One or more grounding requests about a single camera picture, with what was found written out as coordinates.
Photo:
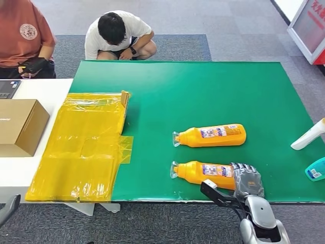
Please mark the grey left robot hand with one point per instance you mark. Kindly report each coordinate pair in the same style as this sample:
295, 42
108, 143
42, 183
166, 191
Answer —
10, 207

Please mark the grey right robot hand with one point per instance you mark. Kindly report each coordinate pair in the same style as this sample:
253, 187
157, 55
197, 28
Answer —
247, 182

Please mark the orange bottle with label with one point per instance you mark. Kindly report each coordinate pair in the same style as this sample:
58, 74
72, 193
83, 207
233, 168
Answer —
193, 137
193, 171

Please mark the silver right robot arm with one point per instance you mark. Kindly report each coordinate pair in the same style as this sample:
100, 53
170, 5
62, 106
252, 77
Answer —
261, 215

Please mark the teal plastic bottle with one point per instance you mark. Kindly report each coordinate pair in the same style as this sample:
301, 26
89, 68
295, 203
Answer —
317, 170

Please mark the white plastic bottle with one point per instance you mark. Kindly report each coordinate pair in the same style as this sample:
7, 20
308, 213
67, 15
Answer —
308, 136

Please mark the brown cardboard box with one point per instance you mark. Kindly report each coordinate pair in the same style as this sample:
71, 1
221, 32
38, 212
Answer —
15, 124

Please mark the green table mat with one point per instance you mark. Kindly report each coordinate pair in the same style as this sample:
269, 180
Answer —
203, 97

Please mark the yellow plastic sheet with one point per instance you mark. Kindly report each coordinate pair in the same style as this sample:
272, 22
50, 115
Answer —
84, 151

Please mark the dark laptop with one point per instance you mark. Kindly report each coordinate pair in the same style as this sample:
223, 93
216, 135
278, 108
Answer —
7, 88

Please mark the black glove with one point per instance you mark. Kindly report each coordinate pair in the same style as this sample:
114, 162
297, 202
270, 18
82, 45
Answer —
34, 65

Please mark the person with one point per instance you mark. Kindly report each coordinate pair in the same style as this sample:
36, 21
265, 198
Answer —
17, 37
111, 30

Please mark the white framed red sign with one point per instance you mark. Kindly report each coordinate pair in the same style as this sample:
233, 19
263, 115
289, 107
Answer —
309, 27

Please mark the black wristwatch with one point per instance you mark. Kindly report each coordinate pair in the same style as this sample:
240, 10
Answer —
133, 50

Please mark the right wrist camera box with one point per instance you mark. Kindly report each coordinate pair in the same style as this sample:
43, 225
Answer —
216, 193

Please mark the white table base bracket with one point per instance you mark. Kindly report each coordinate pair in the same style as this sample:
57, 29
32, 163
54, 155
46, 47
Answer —
84, 208

